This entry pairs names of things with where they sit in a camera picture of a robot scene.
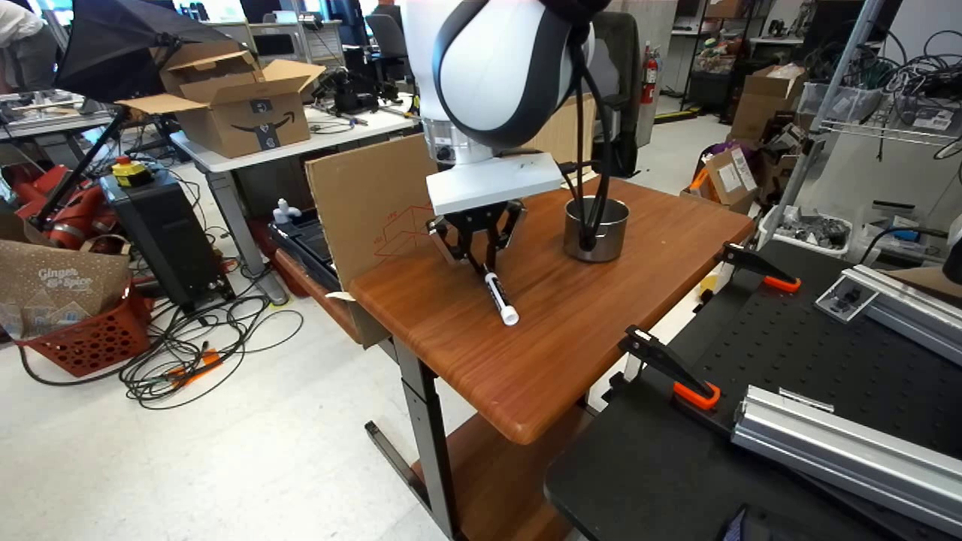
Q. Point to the white equipment enclosure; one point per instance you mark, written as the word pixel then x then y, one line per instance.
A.
pixel 880 181

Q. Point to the black softbox stand pole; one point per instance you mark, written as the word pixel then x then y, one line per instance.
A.
pixel 86 159

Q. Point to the red plastic basket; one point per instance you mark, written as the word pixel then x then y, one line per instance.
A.
pixel 95 346

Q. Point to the black equipment tower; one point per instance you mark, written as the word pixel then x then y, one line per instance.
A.
pixel 167 241

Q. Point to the open cardboard shipping box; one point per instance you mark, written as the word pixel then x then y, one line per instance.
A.
pixel 250 123

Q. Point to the black tray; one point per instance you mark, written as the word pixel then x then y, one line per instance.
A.
pixel 302 250

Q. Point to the black and white marker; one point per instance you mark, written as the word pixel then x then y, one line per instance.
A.
pixel 502 305

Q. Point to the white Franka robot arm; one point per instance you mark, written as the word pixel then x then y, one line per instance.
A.
pixel 482 69

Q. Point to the yellow emergency stop button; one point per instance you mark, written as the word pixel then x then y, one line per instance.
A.
pixel 129 171

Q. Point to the red fire extinguisher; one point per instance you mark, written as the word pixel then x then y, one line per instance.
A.
pixel 651 78

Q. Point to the white office desk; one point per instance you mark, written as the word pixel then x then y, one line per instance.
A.
pixel 332 131

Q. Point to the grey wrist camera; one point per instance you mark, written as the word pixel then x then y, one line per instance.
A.
pixel 496 183

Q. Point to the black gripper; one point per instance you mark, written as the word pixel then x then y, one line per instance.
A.
pixel 482 222

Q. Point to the black photo softbox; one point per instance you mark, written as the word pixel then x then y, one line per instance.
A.
pixel 110 39

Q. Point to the brown paper bag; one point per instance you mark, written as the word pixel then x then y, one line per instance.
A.
pixel 54 287

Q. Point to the silver metal pot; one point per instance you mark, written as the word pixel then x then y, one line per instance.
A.
pixel 611 241

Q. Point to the aluminium extrusion rail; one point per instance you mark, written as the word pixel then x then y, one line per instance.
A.
pixel 851 451
pixel 917 310

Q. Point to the large plain cardboard box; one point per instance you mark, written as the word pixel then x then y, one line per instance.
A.
pixel 766 107

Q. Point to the black clamp orange grip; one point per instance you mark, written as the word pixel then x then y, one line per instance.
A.
pixel 778 284
pixel 661 363

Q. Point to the black perforated base board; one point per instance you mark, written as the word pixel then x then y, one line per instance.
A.
pixel 801 363

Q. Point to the black office chair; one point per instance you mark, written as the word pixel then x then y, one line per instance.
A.
pixel 626 131

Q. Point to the red machine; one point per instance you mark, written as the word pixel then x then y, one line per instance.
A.
pixel 61 213

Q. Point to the grey metal table leg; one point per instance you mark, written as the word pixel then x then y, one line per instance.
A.
pixel 430 430

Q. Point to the brown cardboard panel red print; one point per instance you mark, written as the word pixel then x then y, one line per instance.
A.
pixel 370 210

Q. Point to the small white bottle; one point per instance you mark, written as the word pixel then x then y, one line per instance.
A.
pixel 286 210

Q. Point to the small labelled cardboard box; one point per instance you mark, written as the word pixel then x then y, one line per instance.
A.
pixel 732 178

